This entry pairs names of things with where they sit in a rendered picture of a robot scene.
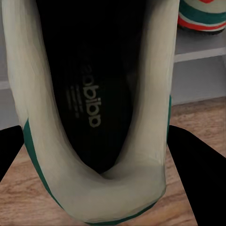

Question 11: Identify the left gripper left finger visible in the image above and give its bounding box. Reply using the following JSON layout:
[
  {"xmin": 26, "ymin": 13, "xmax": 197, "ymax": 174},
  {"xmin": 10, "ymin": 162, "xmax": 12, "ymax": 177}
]
[{"xmin": 0, "ymin": 125, "xmax": 24, "ymax": 182}]

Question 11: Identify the gym shoe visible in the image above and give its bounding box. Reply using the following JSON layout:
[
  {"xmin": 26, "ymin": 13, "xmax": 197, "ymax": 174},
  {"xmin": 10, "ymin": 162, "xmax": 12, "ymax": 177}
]
[
  {"xmin": 1, "ymin": 0, "xmax": 180, "ymax": 226},
  {"xmin": 177, "ymin": 0, "xmax": 226, "ymax": 35}
]

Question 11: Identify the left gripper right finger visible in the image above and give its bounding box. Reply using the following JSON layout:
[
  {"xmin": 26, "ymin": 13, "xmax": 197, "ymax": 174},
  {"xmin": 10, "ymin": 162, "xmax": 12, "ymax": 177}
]
[{"xmin": 167, "ymin": 125, "xmax": 226, "ymax": 226}]

